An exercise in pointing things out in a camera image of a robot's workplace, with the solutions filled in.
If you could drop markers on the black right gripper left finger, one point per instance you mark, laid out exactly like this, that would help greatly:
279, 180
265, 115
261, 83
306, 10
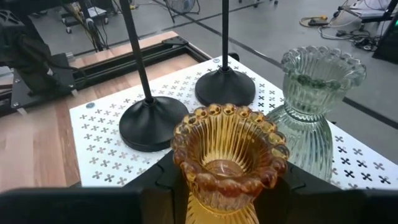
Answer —
158, 186

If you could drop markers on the tall black candlestick holder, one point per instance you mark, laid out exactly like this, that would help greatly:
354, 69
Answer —
225, 88
149, 127

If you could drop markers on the white perforated metal shelf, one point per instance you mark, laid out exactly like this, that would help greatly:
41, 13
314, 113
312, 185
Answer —
102, 146

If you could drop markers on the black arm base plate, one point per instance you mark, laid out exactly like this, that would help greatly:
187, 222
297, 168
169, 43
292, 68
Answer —
43, 90

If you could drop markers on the black aluminium table frame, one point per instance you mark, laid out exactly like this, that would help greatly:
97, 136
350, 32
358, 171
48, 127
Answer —
102, 73

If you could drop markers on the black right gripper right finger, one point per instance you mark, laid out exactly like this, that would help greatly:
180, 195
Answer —
311, 199

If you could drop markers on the amber glass candle holder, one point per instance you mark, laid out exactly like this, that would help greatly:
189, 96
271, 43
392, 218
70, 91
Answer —
230, 155

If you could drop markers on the grey floor fan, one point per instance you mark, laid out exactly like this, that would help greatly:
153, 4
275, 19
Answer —
182, 6

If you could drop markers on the wheeled equipment cart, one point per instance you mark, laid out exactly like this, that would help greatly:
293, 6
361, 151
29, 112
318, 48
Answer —
90, 25

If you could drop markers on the black computer tower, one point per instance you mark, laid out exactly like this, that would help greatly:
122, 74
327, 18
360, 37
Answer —
387, 43

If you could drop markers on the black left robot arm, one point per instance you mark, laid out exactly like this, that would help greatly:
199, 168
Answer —
25, 49

